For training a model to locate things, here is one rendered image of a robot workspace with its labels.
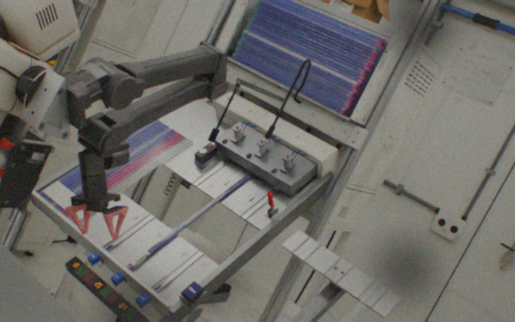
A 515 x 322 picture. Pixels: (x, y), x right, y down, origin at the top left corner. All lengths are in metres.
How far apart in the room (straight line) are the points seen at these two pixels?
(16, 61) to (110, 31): 1.83
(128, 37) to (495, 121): 1.89
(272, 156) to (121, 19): 1.34
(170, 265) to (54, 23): 0.81
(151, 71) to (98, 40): 1.67
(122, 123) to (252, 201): 0.69
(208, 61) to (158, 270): 0.63
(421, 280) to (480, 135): 0.81
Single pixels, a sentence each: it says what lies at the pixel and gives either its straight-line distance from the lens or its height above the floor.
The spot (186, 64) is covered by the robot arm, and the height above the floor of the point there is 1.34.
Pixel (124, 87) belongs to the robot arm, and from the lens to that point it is 1.37.
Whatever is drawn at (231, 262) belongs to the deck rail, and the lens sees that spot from 1.85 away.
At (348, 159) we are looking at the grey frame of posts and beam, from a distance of 2.10.
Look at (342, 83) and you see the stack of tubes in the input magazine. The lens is 2.08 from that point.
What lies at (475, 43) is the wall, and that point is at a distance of 3.59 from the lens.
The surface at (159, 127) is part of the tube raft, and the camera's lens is 2.31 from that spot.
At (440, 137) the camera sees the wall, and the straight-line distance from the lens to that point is 3.52.
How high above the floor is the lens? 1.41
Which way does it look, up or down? 8 degrees down
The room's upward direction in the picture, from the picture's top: 26 degrees clockwise
